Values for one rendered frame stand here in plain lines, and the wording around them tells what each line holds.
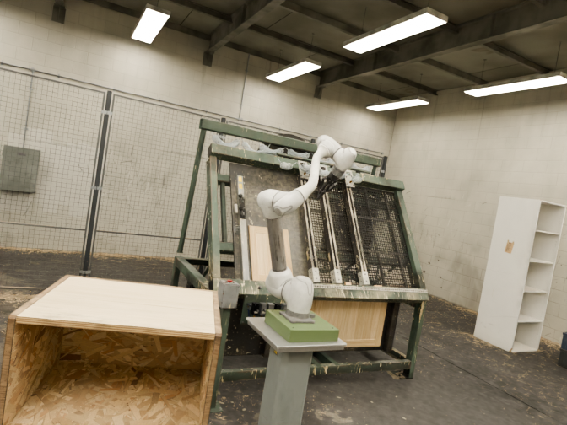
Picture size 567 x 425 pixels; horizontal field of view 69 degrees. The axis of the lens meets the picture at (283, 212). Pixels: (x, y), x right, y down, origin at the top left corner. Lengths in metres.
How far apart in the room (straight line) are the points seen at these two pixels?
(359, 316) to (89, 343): 3.02
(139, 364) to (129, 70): 6.95
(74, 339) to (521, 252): 5.68
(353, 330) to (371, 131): 6.72
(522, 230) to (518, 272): 0.57
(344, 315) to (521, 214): 3.25
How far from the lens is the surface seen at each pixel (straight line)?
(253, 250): 3.45
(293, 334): 2.59
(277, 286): 2.80
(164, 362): 1.59
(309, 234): 3.71
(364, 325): 4.28
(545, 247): 6.92
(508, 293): 6.50
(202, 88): 8.39
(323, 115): 9.47
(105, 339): 1.58
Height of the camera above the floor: 1.64
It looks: 3 degrees down
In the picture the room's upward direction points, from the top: 9 degrees clockwise
